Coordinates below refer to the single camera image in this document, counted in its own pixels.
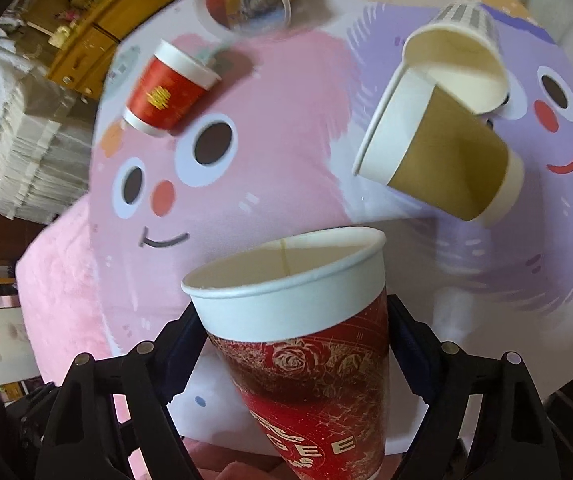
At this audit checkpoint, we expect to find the large red rose paper cup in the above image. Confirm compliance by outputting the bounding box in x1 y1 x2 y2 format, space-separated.
182 226 390 479

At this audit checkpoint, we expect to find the brown sleeve paper cup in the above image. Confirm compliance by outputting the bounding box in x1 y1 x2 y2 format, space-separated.
353 65 524 226

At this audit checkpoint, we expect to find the small red paper cup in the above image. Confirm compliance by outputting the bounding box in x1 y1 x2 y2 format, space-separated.
123 40 220 136

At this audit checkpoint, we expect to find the grey striped paper cup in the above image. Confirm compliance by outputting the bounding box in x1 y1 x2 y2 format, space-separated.
403 0 510 115

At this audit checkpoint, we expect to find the clear plastic cup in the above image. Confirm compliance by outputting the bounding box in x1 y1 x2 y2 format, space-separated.
195 0 292 39

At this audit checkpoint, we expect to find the cartoon monster tablecloth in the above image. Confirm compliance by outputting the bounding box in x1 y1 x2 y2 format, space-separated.
14 0 573 461

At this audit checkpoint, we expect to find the wooden desk with drawers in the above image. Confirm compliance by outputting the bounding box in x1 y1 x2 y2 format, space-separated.
23 0 175 101

